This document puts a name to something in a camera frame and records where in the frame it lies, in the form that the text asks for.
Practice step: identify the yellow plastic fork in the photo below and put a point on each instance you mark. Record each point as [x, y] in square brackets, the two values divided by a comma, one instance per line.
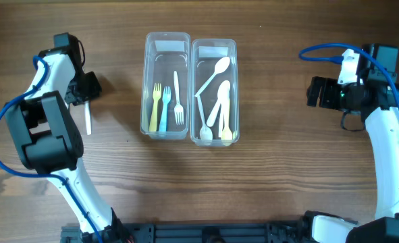
[157, 92]

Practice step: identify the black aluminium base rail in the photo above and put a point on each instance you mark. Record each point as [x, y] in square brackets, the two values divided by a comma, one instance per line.
[273, 232]

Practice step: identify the white slim plastic spoon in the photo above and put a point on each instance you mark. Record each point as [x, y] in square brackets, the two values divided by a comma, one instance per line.
[205, 132]

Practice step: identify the white fork container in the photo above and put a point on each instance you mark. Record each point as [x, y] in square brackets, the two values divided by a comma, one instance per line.
[178, 109]

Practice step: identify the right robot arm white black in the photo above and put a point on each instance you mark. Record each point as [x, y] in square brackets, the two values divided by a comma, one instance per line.
[366, 86]

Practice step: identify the yellow plastic spoon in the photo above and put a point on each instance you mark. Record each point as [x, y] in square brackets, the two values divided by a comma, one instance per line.
[226, 133]

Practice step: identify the light blue plastic fork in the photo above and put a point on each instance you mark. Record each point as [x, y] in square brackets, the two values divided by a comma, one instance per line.
[166, 99]

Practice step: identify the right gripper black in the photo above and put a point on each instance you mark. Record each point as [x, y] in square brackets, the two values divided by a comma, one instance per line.
[319, 91]

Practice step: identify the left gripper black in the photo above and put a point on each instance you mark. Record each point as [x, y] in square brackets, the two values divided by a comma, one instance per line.
[87, 88]

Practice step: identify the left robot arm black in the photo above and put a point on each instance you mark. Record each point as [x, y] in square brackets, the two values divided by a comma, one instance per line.
[48, 141]

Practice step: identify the white fork tines up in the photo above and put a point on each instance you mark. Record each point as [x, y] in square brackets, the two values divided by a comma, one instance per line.
[87, 118]

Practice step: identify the left clear plastic container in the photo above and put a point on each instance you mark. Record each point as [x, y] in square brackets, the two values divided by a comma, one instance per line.
[166, 52]

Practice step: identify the clear plastic container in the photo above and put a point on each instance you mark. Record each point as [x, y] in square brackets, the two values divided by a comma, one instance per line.
[166, 52]
[205, 54]

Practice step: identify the right clear plastic container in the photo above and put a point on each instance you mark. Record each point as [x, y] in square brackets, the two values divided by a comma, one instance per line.
[205, 54]

